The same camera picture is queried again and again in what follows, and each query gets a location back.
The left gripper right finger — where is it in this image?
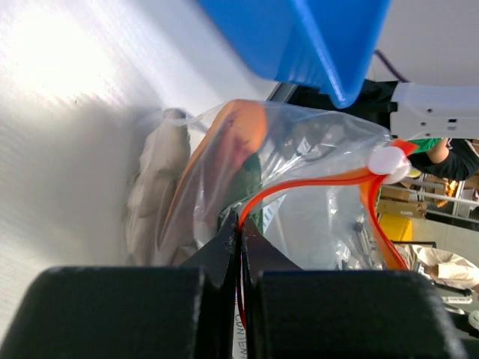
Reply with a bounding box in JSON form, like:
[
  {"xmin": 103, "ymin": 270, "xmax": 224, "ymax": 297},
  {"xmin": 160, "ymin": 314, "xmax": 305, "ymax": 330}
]
[{"xmin": 241, "ymin": 219, "xmax": 466, "ymax": 358}]

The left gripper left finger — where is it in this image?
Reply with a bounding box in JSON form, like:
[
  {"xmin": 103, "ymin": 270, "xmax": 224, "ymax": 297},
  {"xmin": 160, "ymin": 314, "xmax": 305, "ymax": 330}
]
[{"xmin": 1, "ymin": 213, "xmax": 239, "ymax": 358}]

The grey toy fish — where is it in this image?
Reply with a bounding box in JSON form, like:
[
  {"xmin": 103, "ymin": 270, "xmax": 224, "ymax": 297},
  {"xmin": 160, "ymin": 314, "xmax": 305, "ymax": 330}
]
[{"xmin": 125, "ymin": 108, "xmax": 191, "ymax": 266}]

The clear zip top bag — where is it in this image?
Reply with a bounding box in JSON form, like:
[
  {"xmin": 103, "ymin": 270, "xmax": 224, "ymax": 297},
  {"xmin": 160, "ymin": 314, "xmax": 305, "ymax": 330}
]
[{"xmin": 123, "ymin": 99, "xmax": 418, "ymax": 359}]

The green cucumber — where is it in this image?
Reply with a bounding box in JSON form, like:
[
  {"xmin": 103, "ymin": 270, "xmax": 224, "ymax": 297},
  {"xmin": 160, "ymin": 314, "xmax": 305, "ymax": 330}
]
[{"xmin": 218, "ymin": 153, "xmax": 262, "ymax": 227}]

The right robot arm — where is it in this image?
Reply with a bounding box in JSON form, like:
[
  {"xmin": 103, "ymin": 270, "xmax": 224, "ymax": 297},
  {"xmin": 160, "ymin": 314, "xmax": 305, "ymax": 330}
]
[{"xmin": 289, "ymin": 80, "xmax": 478, "ymax": 140}]

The blue plastic tray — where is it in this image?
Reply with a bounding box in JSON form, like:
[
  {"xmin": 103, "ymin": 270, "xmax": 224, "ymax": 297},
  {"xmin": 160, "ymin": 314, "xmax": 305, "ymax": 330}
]
[{"xmin": 199, "ymin": 0, "xmax": 390, "ymax": 108}]

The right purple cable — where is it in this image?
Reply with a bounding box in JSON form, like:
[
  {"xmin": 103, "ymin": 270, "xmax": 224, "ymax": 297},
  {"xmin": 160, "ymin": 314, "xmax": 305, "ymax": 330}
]
[{"xmin": 373, "ymin": 48, "xmax": 411, "ymax": 84}]

